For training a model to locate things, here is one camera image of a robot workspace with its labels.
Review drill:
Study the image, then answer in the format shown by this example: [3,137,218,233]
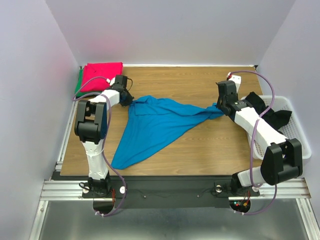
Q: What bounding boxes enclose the blue t-shirt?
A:
[111,95,223,170]

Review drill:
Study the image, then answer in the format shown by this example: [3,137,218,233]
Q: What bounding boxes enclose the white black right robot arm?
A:
[217,80,303,195]

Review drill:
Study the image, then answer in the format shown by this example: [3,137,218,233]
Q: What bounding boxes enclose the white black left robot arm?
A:
[74,75,134,197]

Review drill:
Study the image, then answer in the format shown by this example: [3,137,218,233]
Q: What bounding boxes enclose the folded pink t-shirt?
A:
[81,62,123,93]

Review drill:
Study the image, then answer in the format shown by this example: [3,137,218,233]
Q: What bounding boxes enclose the folded green t-shirt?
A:
[74,68,85,99]

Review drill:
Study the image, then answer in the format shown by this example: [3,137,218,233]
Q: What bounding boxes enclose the black t-shirt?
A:
[245,92,292,131]

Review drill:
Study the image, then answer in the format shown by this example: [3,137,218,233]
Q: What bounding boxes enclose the white plastic laundry basket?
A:
[246,95,312,161]

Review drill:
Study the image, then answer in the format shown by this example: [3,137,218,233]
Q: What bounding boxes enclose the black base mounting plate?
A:
[51,175,261,210]

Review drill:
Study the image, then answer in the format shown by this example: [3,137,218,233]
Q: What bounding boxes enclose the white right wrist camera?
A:
[226,72,242,94]

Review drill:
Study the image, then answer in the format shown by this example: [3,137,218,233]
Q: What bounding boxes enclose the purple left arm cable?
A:
[72,76,128,218]

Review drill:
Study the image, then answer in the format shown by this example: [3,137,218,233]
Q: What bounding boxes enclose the aluminium frame rail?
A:
[29,102,82,240]

